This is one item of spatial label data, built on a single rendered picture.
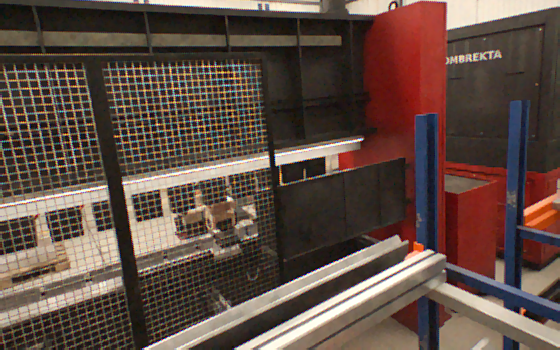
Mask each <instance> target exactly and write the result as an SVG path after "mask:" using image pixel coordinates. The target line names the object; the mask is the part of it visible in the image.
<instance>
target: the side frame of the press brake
mask: <svg viewBox="0 0 560 350"><path fill-rule="evenodd" d="M447 7H448V3H447V2H439V1H428V0H419V1H416V2H413V3H411V4H408V5H405V6H402V7H399V8H393V9H391V10H388V11H385V12H382V13H379V14H377V15H374V21H371V22H369V23H365V24H362V39H363V87H364V92H370V94H368V95H364V99H366V98H370V99H371V100H370V101H364V111H365V127H374V128H377V133H373V134H367V135H364V140H361V149H357V150H353V151H348V152H340V153H338V169H339V171H342V170H349V169H353V168H356V167H361V166H364V165H367V164H375V163H379V162H382V161H386V160H390V159H393V158H401V157H405V164H407V163H410V165H411V168H410V169H406V170H405V171H406V199H408V198H411V203H410V204H407V205H406V219H405V220H402V221H399V222H397V223H395V224H390V225H387V226H386V227H383V228H380V229H378V230H374V231H371V232H368V233H366V235H367V236H371V237H373V238H374V239H377V240H379V241H381V242H383V241H385V240H387V239H388V238H391V237H394V236H396V235H398V236H399V237H400V241H401V243H402V242H404V241H406V240H407V241H408V242H409V244H408V250H407V255H408V254H410V253H412V252H414V242H416V152H415V116H418V115H423V114H428V113H439V127H438V188H439V191H438V253H440V254H442V255H445V126H446V30H447ZM390 316H391V317H392V318H393V319H394V320H396V321H397V322H399V323H401V324H403V325H404V326H406V327H407V328H408V329H409V330H411V331H414V332H415V333H416V334H418V299H417V300H415V301H413V302H412V303H410V304H408V305H406V306H405V307H404V308H403V309H399V310H398V311H397V312H395V313H394V314H392V315H390Z"/></svg>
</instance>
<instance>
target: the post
mask: <svg viewBox="0 0 560 350"><path fill-rule="evenodd" d="M84 67H85V69H86V71H85V72H86V76H87V78H88V79H87V82H88V87H89V93H90V101H91V105H92V108H93V109H92V110H93V115H94V116H95V117H94V120H95V124H96V129H97V131H98V132H97V133H98V143H99V148H100V152H101V158H102V160H103V161H102V162H103V167H104V171H105V181H106V186H107V190H108V195H109V200H110V201H111V202H110V205H111V214H112V215H113V216H112V219H113V222H114V223H113V224H114V228H115V233H116V235H117V236H116V238H117V240H116V242H117V247H118V252H119V255H120V256H119V257H120V261H121V266H122V269H121V271H122V274H123V275H122V276H123V280H124V285H125V290H126V299H127V304H128V310H129V311H130V312H129V314H130V324H131V329H132V334H133V335H134V336H133V339H134V341H135V342H134V347H135V350H142V349H145V348H147V347H148V346H150V345H149V335H148V330H147V325H146V320H145V309H144V304H143V300H142V295H141V289H140V288H141V284H140V279H139V275H138V269H137V264H136V254H135V250H134V244H133V239H132V234H131V225H130V219H129V214H128V209H127V204H126V200H125V189H124V184H123V179H122V174H121V170H120V164H119V154H118V149H117V145H116V140H115V134H114V129H113V124H112V117H111V109H110V104H109V99H108V95H107V90H106V84H105V79H104V74H103V70H102V64H101V57H100V56H85V62H84Z"/></svg>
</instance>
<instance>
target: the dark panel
mask: <svg viewBox="0 0 560 350"><path fill-rule="evenodd" d="M270 191H272V188H271V187H269V188H265V189H262V192H261V190H258V191H257V192H256V191H255V192H254V195H255V194H257V193H258V194H259V195H258V199H261V198H262V194H260V193H263V198H264V199H263V200H262V199H261V200H257V195H255V196H254V198H255V200H257V201H255V211H257V212H255V216H259V211H258V210H261V211H260V217H256V222H257V223H256V224H257V233H259V234H258V238H260V237H263V236H266V235H268V236H266V237H263V238H262V242H263V243H262V244H261V238H260V239H258V241H259V243H260V244H259V250H260V246H266V242H264V241H266V239H267V240H269V241H267V247H269V248H270V249H275V248H277V245H276V244H275V243H276V239H275V238H276V235H275V234H274V233H275V226H274V223H273V222H274V218H272V217H274V216H273V213H272V212H273V208H271V207H272V203H269V202H272V192H270ZM267 192H269V193H267ZM267 194H268V197H271V198H268V201H267ZM278 201H279V210H280V221H281V231H282V240H283V251H284V259H286V260H287V261H290V260H293V259H297V258H300V257H302V256H305V255H307V254H309V253H314V252H316V251H319V250H321V249H324V248H326V247H331V246H333V245H335V244H338V243H340V242H343V241H347V240H350V239H352V238H355V237H356V236H359V235H364V234H366V233H368V232H371V231H374V230H378V229H380V228H383V227H386V226H387V225H390V224H395V223H397V222H399V221H402V220H405V219H406V171H405V157H401V158H393V159H390V160H386V161H382V162H379V163H375V164H367V165H364V166H361V167H356V168H353V169H349V170H342V171H338V172H335V173H330V174H327V175H320V176H316V177H313V178H309V179H305V180H301V181H295V182H290V183H287V184H284V185H279V186H278ZM258 203H259V209H258V206H256V205H258ZM263 203H264V209H266V210H263ZM267 203H269V208H270V209H269V210H268V209H267V208H268V204H267ZM260 204H262V205H260ZM264 211H265V218H264V216H262V215H264ZM268 213H271V214H270V218H272V219H270V220H266V219H269V214H268ZM266 214H268V215H266ZM260 220H261V221H263V220H266V228H265V221H263V222H261V226H264V227H261V228H259V227H260ZM270 222H271V223H272V224H271V228H273V229H271V230H268V229H270V225H267V224H270ZM266 230H267V231H266ZM262 231H265V232H262ZM260 232H262V233H261V235H260ZM271 232H272V238H271V235H269V234H271ZM272 239H274V240H272ZM272 244H274V245H272ZM270 245H272V246H270ZM273 251H274V252H276V253H277V249H275V250H273ZM263 255H264V258H265V259H264V261H263ZM268 256H270V255H268V254H267V253H266V252H265V253H262V254H260V264H263V263H265V268H266V267H268V266H269V265H270V268H272V267H274V266H276V264H278V261H277V260H276V259H275V260H274V266H273V259H274V258H272V257H271V256H270V257H269V261H270V262H269V263H268ZM266 257H267V258H266ZM271 260H272V261H271ZM266 262H267V263H266ZM271 265H272V266H271ZM260 267H261V269H263V270H262V271H264V264H263V265H260ZM266 269H269V267H268V268H266ZM266 269H265V270H266Z"/></svg>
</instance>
